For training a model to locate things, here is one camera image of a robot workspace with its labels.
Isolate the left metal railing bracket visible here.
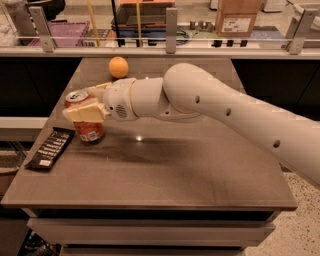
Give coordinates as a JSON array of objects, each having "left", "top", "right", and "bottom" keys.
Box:
[{"left": 29, "top": 6, "right": 55, "bottom": 53}]

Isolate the orange fruit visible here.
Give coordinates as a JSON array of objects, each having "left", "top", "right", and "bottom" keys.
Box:
[{"left": 109, "top": 57, "right": 129, "bottom": 79}]

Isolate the purple plastic crate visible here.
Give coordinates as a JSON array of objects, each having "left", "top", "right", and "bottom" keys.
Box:
[{"left": 29, "top": 20, "right": 91, "bottom": 48}]

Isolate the right metal railing bracket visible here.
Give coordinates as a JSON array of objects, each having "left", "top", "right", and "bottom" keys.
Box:
[{"left": 286, "top": 4, "right": 320, "bottom": 55}]

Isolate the black rxbar chocolate bar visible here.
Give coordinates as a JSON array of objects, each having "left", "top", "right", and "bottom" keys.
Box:
[{"left": 25, "top": 127, "right": 75, "bottom": 171}]

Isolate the middle metal railing bracket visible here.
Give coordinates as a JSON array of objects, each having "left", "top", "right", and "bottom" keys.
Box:
[{"left": 166, "top": 7, "right": 178, "bottom": 54}]

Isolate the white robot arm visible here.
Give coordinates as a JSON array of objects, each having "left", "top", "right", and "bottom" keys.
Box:
[{"left": 63, "top": 63, "right": 320, "bottom": 187}]

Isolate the red coke can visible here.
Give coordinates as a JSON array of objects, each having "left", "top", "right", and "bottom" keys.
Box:
[{"left": 65, "top": 90, "right": 104, "bottom": 142}]

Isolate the cardboard box with label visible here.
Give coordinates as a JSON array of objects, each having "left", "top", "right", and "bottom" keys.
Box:
[{"left": 215, "top": 0, "right": 263, "bottom": 37}]

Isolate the metal railing bracket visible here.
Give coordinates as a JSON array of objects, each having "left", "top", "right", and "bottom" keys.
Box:
[
  {"left": 286, "top": 4, "right": 320, "bottom": 55},
  {"left": 166, "top": 7, "right": 178, "bottom": 54},
  {"left": 29, "top": 6, "right": 55, "bottom": 53}
]

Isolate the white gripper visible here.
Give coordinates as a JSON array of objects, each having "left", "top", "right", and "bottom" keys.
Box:
[{"left": 62, "top": 78, "right": 137, "bottom": 123}]

